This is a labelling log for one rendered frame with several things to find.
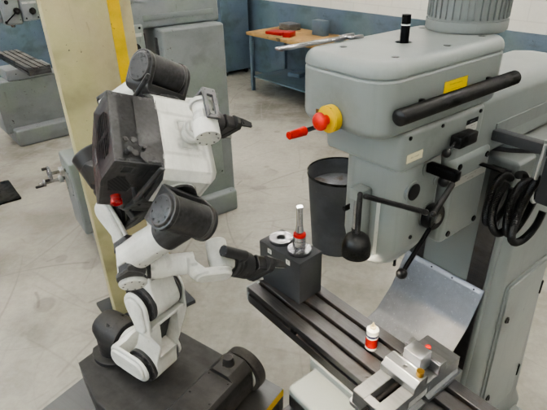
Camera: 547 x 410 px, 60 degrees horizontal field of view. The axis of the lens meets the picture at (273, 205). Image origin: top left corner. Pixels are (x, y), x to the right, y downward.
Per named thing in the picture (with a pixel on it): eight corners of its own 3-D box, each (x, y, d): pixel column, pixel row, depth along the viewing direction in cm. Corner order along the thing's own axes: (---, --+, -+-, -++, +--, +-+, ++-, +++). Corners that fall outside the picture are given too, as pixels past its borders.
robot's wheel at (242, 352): (224, 377, 212) (220, 345, 202) (231, 370, 216) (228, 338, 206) (260, 399, 202) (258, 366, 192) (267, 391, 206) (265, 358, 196)
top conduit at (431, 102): (404, 128, 94) (406, 111, 92) (387, 123, 96) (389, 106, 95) (520, 85, 118) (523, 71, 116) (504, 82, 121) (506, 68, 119)
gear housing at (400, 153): (400, 176, 107) (404, 135, 102) (324, 146, 124) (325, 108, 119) (481, 139, 125) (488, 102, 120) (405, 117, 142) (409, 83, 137)
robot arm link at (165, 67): (124, 97, 133) (157, 75, 125) (120, 68, 135) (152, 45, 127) (157, 106, 142) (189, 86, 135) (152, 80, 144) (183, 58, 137)
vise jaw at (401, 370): (413, 395, 134) (415, 386, 132) (379, 368, 143) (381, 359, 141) (426, 384, 137) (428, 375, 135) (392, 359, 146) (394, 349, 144)
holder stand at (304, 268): (299, 304, 179) (299, 261, 169) (260, 278, 193) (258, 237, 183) (321, 290, 186) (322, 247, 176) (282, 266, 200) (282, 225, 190)
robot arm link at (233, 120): (220, 146, 182) (198, 141, 172) (216, 123, 184) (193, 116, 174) (245, 133, 175) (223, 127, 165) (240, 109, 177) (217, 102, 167)
